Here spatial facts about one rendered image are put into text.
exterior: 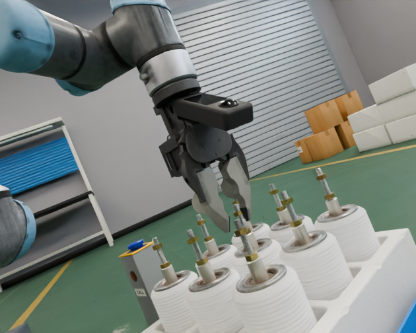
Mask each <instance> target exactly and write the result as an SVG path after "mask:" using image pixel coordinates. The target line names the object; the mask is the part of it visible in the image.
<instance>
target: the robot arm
mask: <svg viewBox="0 0 416 333"><path fill-rule="evenodd" d="M110 5H111V8H112V14H113V16H112V17H110V18H109V19H107V20H106V21H105V22H103V23H101V24H99V25H98V26H96V27H95V28H93V29H92V30H85V29H84V28H81V27H79V26H76V25H74V24H72V23H70V22H67V21H66V20H63V19H61V18H58V17H56V16H54V15H51V14H49V13H47V12H45V11H42V10H40V9H38V8H36V7H35V6H34V5H32V4H30V3H28V2H26V1H24V0H0V69H3V70H5V71H10V72H14V73H29V74H33V75H40V76H44V77H51V78H54V79H55V81H56V82H57V84H58V85H59V86H60V87H61V88H62V89H63V90H65V91H68V92H69V94H71V95H73V96H84V95H86V94H88V93H90V92H94V91H97V90H98V89H101V88H102V87H103V86H104V85H105V84H107V83H109V82H110V81H113V80H114V79H116V78H118V77H119V76H121V75H123V74H124V73H127V72H128V71H130V70H132V69H133V68H135V67H137V69H138V71H139V73H140V76H139V78H140V80H142V81H143V82H144V84H145V87H146V89H147V92H148V94H149V96H150V97H151V98H152V100H153V103H154V105H155V106H154V107H153V110H154V111H155V114H156V116H158V115H161V117H162V119H163V122H164V125H165V126H166V129H167V131H168V134H169V135H168V136H167V141H165V142H164V143H163V144H161V145H160V146H158V147H159V149H160V152H161V154H162V157H163V159H164V162H165V163H166V166H167V168H168V171H169V173H170V175H171V177H172V178H173V177H178V178H179V177H181V176H183V178H184V180H185V181H186V183H187V185H188V186H189V187H190V188H191V189H192V190H193V191H194V192H195V194H194V195H193V198H192V200H191V202H192V206H193V208H194V210H196V212H198V213H202V214H206V215H208V216H209V217H210V219H211V220H212V222H214V224H215V225H216V226H217V227H218V228H219V229H221V230H222V231H224V232H225V233H229V232H230V217H229V216H228V215H227V214H226V212H225V209H224V206H223V201H222V199H220V197H219V195H218V191H217V185H218V182H217V179H216V176H215V175H214V174H211V173H210V172H207V171H205V170H203V169H205V168H208V167H210V164H212V163H214V162H216V160H217V161H220V162H219V163H218V167H219V170H220V172H221V174H222V176H223V181H222V183H221V190H222V191H223V194H224V195H225V196H226V197H228V198H233V199H237V200H238V202H239V205H240V208H239V209H240V211H241V212H242V214H243V216H244V218H245V220H246V221H249V220H250V219H251V216H252V198H251V189H250V182H249V180H250V176H249V172H248V166H247V162H246V158H245V156H244V153H243V151H242V149H241V147H240V146H239V144H237V142H236V141H235V139H234V137H233V135H232V134H230V135H229V133H228V132H227V131H229V130H233V129H235V128H238V127H240V126H243V125H244V124H248V123H250V122H252V121H253V119H254V114H253V105H252V103H250V102H245V101H241V100H235V99H232V98H226V97H223V96H217V95H213V94H207V93H204V92H200V90H201V87H200V85H199V82H198V80H197V73H196V71H195V68H194V66H193V63H192V62H191V59H190V56H189V54H188V52H187V51H186V49H185V46H184V44H183V42H182V39H181V37H180V34H179V32H178V29H177V28H176V25H175V23H174V20H173V18H172V15H171V10H170V8H169V7H168V6H167V5H166V3H165V1H164V0H110ZM169 136H170V139H169V138H168V137H169ZM165 155H166V156H165ZM166 158H167V159H168V160H167V159H166ZM168 163H169V164H170V165H169V164H168ZM170 167H171V168H170ZM171 169H172V170H171ZM35 236H36V222H35V218H34V215H33V213H32V212H31V210H30V208H29V207H28V206H27V205H24V203H23V202H20V201H18V200H13V198H12V196H11V193H10V190H9V189H8V188H6V187H4V186H2V185H0V268H4V267H6V266H8V265H10V264H12V263H13V262H14V261H15V260H18V259H19V258H22V257H23V256H24V255H25V254H26V253H27V252H28V251H29V250H30V248H31V246H32V243H33V242H34V239H35Z"/></svg>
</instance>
